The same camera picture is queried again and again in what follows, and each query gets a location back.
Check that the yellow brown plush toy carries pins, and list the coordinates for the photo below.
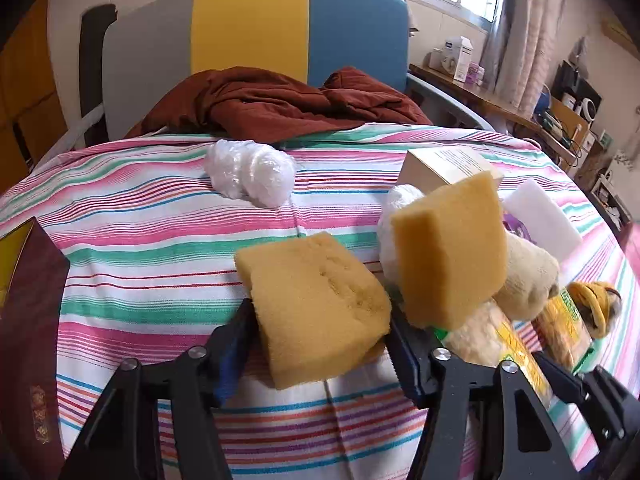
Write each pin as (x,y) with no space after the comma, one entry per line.
(597,305)

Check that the purple snack packet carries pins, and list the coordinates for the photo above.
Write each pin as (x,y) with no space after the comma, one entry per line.
(517,227)

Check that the yellow snack packet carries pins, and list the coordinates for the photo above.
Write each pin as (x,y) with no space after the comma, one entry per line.
(562,325)
(515,345)

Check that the striped bedsheet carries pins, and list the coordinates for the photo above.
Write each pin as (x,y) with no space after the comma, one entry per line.
(150,240)

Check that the yellow sponge block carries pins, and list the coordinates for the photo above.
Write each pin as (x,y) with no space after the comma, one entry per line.
(450,255)
(315,305)

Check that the white crumpled plastic wrap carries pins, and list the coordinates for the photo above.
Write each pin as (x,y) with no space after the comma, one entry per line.
(250,170)

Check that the beige plush toy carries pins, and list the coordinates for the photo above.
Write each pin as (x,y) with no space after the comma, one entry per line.
(527,275)

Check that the maroon gift box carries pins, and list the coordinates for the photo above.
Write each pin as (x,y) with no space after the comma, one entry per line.
(35,340)

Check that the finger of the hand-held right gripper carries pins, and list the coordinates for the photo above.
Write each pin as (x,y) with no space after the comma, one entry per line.
(560,375)

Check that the white foam sponge block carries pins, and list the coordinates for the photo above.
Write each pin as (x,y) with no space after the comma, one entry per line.
(542,215)

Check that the white ball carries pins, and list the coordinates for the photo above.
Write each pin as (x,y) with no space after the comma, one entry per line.
(392,230)

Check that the grey yellow blue headboard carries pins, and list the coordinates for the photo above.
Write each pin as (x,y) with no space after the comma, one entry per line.
(250,25)

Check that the grey bed rail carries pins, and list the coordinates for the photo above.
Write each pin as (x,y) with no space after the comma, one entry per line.
(450,105)

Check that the beige cardboard box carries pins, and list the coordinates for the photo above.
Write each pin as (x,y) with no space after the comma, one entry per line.
(440,167)

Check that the black bed post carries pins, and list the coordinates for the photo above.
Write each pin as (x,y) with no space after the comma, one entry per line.
(95,60)

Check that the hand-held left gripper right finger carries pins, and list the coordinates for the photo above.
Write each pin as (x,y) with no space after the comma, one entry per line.
(407,370)

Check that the small purple box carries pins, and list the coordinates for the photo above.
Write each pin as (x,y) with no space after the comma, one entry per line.
(474,74)

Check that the wooden wardrobe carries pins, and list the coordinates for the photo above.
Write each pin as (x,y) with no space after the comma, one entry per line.
(30,85)

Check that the beige floral curtain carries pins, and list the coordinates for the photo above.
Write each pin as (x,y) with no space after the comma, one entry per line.
(530,35)

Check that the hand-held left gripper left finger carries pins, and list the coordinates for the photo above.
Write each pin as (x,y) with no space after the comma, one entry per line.
(232,360)

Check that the white bed rail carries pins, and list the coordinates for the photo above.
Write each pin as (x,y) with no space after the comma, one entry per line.
(75,127)

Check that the wooden desk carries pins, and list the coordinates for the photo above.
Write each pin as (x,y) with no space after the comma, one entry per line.
(495,100)

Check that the brown blanket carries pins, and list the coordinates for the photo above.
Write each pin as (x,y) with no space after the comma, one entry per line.
(280,105)

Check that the white carton box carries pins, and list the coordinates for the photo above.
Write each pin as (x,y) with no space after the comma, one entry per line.
(457,57)

